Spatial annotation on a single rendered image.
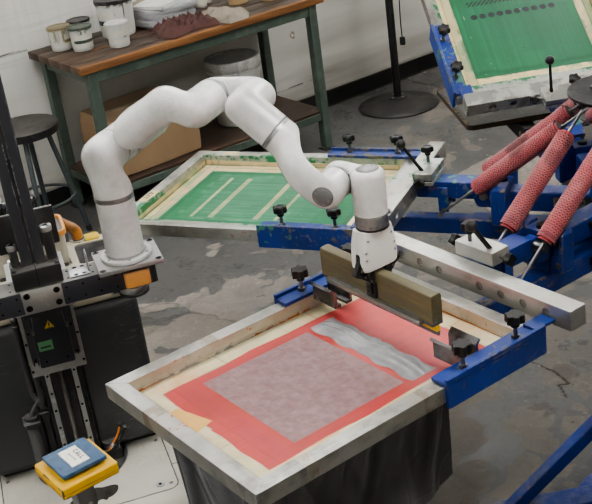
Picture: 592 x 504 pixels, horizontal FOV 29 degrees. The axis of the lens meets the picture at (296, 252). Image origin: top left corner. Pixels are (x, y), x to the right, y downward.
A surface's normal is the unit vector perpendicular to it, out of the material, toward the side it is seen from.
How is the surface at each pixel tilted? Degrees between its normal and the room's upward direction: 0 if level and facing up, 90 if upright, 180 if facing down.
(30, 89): 90
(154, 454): 0
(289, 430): 0
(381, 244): 92
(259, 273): 0
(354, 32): 90
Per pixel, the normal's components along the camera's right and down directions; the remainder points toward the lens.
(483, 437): -0.13, -0.90
